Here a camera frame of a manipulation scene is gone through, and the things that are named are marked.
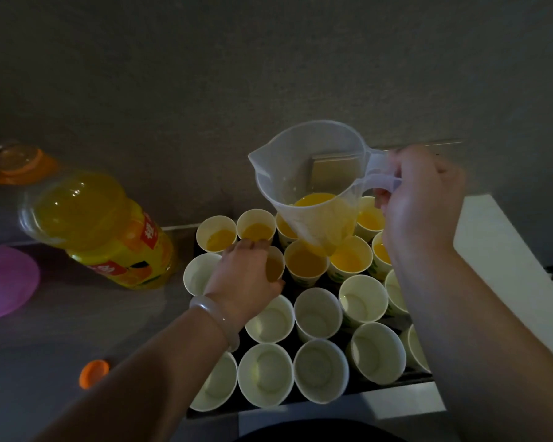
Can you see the cluster of white paper cups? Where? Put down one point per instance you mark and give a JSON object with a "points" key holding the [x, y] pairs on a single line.
{"points": [[318, 312]]}

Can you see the orange bottle cap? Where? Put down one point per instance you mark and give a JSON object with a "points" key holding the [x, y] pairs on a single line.
{"points": [[93, 374]]}

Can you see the person's left forearm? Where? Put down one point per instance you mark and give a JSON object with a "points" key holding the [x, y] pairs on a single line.
{"points": [[156, 382]]}

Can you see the white flat board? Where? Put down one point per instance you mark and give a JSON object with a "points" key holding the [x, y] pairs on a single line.
{"points": [[497, 262]]}

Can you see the person's right hand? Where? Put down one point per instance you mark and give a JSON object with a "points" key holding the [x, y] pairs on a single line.
{"points": [[424, 202]]}

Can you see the person's left hand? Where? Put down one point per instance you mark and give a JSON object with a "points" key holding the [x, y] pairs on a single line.
{"points": [[239, 285]]}

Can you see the black tray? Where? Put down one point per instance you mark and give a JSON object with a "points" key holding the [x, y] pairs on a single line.
{"points": [[292, 345]]}

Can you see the person's right fingers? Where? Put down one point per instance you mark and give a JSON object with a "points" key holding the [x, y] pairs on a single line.
{"points": [[393, 167]]}

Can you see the black round object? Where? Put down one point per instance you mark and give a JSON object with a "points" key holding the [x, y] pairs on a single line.
{"points": [[320, 431]]}

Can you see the white juice cup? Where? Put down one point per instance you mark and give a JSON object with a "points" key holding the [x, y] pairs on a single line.
{"points": [[275, 267]]}

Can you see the person's right forearm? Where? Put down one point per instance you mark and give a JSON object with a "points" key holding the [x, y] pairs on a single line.
{"points": [[479, 354]]}

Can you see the orange juice bottle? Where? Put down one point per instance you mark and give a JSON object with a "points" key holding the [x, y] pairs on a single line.
{"points": [[106, 234]]}

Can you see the clear plastic measuring pitcher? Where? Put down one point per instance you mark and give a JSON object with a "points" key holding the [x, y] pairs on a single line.
{"points": [[313, 179]]}

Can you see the orange plastic funnel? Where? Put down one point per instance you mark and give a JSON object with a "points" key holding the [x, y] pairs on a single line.
{"points": [[23, 165]]}

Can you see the pale jade bangle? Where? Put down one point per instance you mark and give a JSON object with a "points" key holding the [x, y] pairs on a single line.
{"points": [[221, 319]]}

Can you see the person's left thumb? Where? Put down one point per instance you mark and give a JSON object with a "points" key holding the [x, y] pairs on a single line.
{"points": [[275, 287]]}

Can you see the pink plastic plate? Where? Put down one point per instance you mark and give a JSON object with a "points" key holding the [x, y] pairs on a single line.
{"points": [[4, 283]]}

